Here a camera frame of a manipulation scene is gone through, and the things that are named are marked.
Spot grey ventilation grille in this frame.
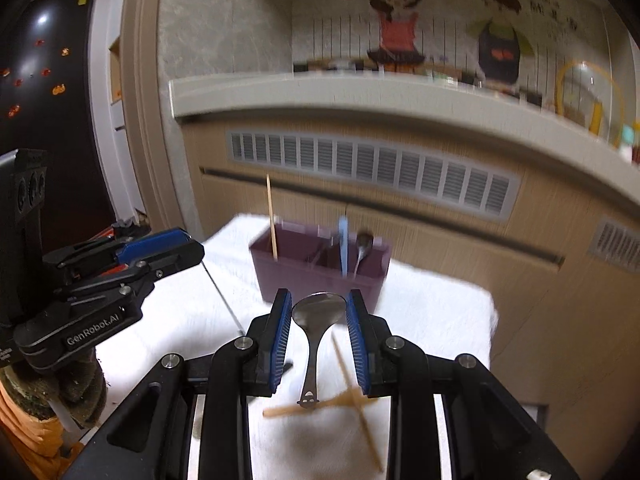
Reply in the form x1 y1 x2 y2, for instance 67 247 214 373
226 129 521 222

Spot maroon plastic utensil bin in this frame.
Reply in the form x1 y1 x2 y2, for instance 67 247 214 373
250 222 392 311

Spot blue plastic spoon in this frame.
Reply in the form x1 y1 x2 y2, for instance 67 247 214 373
337 216 349 276

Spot grey kitchen countertop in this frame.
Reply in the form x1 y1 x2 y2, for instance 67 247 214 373
168 72 639 203

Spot wooden spoon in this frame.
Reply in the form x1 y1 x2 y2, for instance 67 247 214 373
262 390 375 418

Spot black handled ladle spoon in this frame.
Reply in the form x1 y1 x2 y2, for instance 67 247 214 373
292 292 346 408

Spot glass pot lid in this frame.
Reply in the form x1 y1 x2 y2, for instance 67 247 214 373
554 61 625 144

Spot wooden chopstick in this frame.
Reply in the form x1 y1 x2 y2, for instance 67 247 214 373
266 174 279 261
331 333 384 472

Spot small dark metal spoon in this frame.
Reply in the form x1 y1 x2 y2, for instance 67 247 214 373
354 230 374 275

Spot small grey vent grille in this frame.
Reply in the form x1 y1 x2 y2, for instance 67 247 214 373
589 218 640 273

